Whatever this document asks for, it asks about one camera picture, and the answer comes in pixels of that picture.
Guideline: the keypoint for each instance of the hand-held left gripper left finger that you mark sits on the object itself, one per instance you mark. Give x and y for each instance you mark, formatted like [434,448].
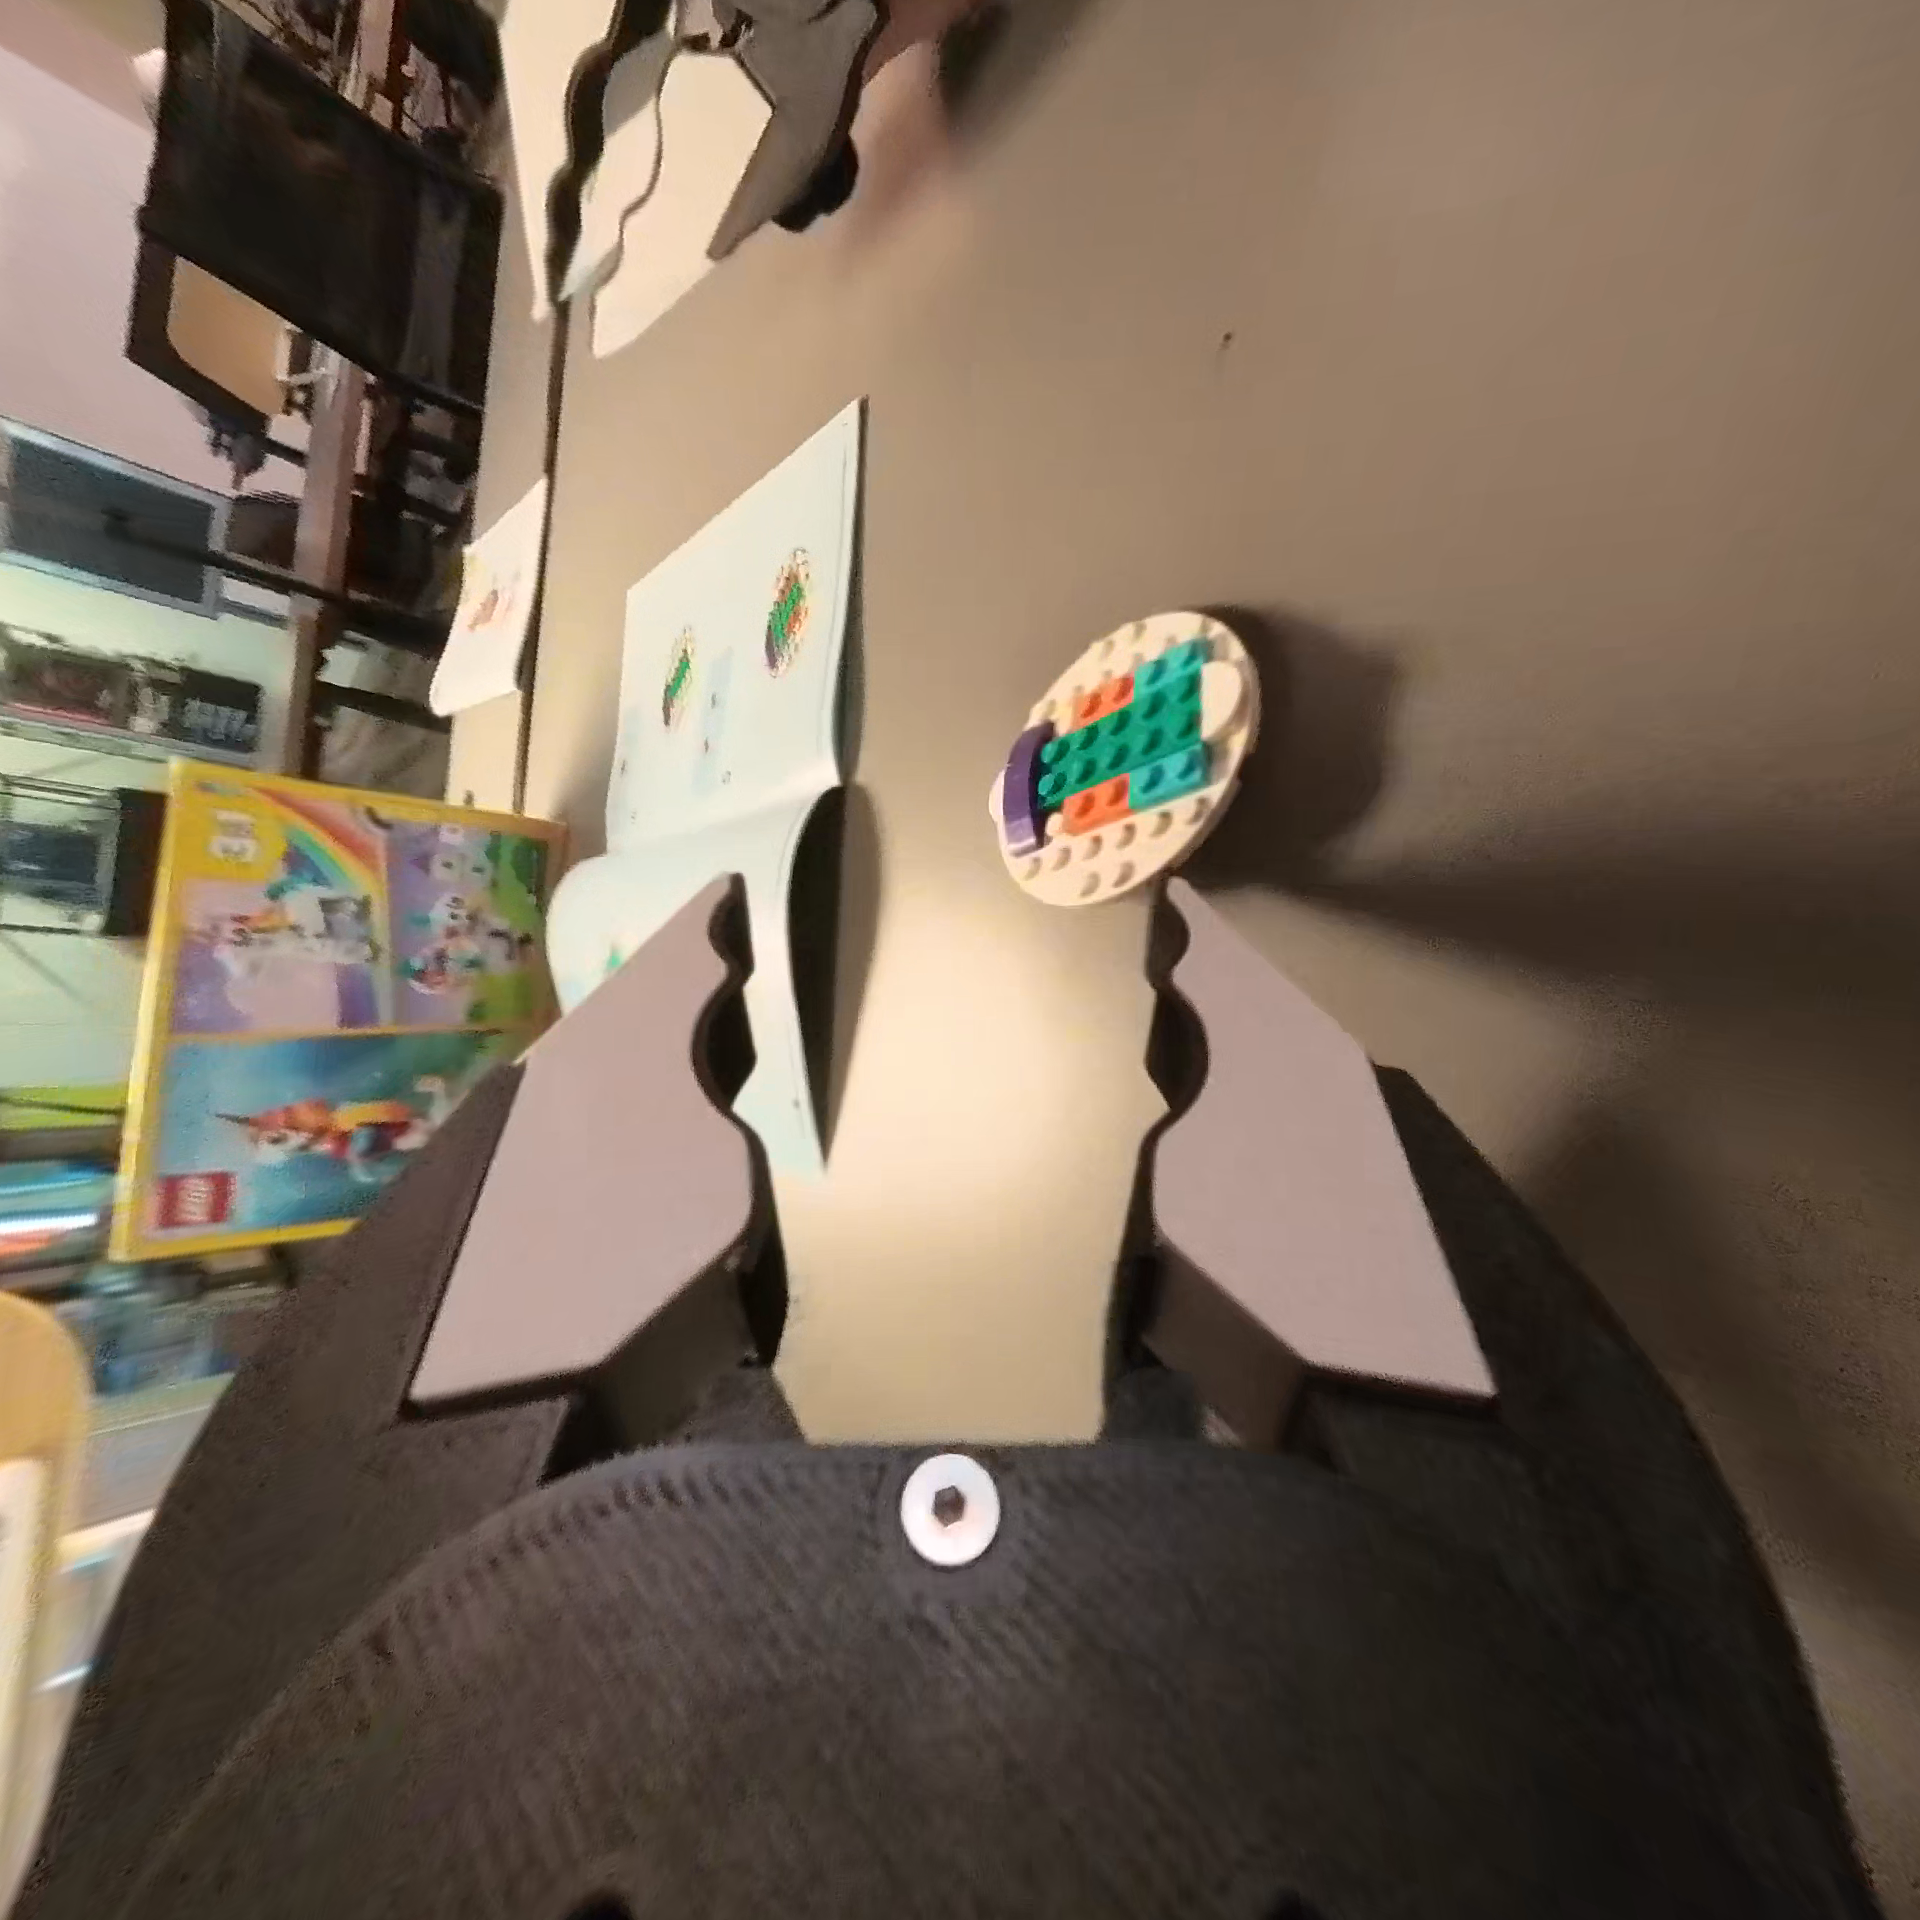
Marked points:
[599,1171]

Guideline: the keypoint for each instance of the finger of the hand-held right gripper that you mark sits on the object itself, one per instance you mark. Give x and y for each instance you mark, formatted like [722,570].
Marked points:
[609,135]
[803,91]

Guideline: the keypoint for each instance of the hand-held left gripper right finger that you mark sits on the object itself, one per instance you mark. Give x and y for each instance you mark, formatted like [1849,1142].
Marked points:
[1305,1171]

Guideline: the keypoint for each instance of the round white lego plate build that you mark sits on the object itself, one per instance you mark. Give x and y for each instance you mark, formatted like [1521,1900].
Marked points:
[1127,758]

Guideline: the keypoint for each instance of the yellow lego box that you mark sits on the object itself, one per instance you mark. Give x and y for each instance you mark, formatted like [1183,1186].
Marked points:
[329,1021]

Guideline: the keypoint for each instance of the open lego instruction booklet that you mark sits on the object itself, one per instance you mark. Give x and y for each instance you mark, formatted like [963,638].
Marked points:
[735,722]

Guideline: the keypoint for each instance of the white closed booklet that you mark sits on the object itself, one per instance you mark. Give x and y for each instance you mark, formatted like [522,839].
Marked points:
[675,284]

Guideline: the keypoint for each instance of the black monitor on cart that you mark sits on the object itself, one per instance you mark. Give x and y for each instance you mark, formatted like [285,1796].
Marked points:
[316,195]

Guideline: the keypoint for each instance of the small white paper sheet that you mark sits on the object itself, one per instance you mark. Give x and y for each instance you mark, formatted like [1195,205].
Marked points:
[491,600]

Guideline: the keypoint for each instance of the grey framed panel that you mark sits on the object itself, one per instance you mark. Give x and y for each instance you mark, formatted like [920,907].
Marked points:
[106,518]

